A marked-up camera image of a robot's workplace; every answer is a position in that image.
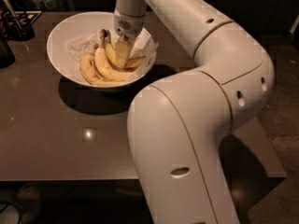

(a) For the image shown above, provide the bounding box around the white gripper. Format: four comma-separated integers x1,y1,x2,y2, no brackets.
113,9,145,68

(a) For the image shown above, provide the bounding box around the yellow banana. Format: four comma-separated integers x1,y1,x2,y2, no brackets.
94,29,132,82
105,30,145,70
79,53,118,87

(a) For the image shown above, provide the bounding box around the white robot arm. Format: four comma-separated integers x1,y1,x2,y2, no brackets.
114,0,275,224

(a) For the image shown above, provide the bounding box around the white ceramic bowl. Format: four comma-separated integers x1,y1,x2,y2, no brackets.
46,11,158,90

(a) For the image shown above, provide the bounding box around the white paper sheet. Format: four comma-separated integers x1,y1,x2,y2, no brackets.
62,29,158,88

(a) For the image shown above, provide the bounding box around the black mesh pen holder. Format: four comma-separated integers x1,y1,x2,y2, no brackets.
2,11,35,41

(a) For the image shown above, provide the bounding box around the dark round container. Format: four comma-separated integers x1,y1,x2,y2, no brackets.
0,37,15,68

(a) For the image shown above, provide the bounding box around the white object under table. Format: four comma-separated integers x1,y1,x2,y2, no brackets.
0,183,41,224

